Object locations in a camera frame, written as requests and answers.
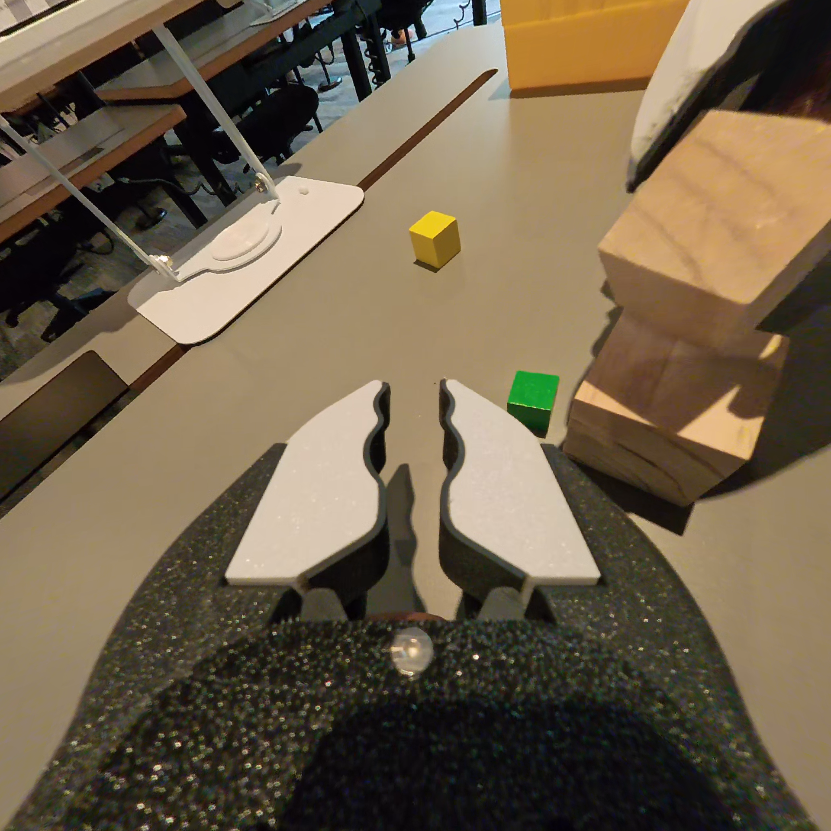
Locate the yellow wooden cube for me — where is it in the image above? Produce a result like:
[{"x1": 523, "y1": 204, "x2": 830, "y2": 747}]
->
[{"x1": 409, "y1": 211, "x2": 462, "y2": 269}]

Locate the natural wooden cube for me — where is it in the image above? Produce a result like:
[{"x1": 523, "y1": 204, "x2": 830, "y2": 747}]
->
[
  {"x1": 597, "y1": 109, "x2": 831, "y2": 333},
  {"x1": 562, "y1": 305, "x2": 791, "y2": 508}
]

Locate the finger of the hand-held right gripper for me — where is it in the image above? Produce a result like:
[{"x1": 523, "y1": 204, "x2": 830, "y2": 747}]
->
[{"x1": 626, "y1": 0, "x2": 780, "y2": 193}]

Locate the green wooden cube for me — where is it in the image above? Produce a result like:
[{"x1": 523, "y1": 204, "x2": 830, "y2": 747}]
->
[{"x1": 506, "y1": 370, "x2": 561, "y2": 435}]

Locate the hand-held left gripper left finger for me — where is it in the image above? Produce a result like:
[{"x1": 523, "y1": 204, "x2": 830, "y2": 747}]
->
[{"x1": 224, "y1": 380, "x2": 392, "y2": 592}]

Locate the white document stand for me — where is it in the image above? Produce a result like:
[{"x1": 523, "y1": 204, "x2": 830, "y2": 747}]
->
[{"x1": 0, "y1": 0, "x2": 366, "y2": 346}]

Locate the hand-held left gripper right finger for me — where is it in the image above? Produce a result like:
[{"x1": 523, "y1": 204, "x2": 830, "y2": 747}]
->
[{"x1": 438, "y1": 378, "x2": 601, "y2": 593}]

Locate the black office chair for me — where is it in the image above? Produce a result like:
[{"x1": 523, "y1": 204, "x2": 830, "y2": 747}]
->
[{"x1": 221, "y1": 83, "x2": 323, "y2": 167}]

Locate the dark rectangular pad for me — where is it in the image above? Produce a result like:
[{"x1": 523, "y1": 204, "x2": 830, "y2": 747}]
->
[{"x1": 0, "y1": 351, "x2": 129, "y2": 504}]

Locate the wooden office desk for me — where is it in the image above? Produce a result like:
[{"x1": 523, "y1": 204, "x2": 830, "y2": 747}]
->
[
  {"x1": 97, "y1": 0, "x2": 340, "y2": 103},
  {"x1": 0, "y1": 104, "x2": 187, "y2": 244}
]

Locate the yellow plastic bin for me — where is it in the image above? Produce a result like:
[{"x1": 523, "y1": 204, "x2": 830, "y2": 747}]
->
[{"x1": 500, "y1": 0, "x2": 693, "y2": 92}]

